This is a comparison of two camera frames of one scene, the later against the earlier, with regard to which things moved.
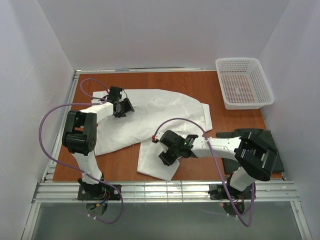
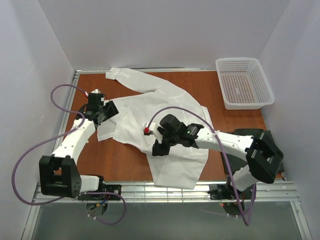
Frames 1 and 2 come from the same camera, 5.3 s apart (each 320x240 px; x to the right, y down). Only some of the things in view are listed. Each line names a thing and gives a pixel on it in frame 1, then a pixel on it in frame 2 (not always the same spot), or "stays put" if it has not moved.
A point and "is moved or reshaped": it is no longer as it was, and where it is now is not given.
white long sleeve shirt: (156, 111) is moved or reshaped
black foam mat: (230, 165) stays put
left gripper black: (124, 107) → (110, 110)
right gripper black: (168, 152) → (161, 147)
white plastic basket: (242, 83) stays put
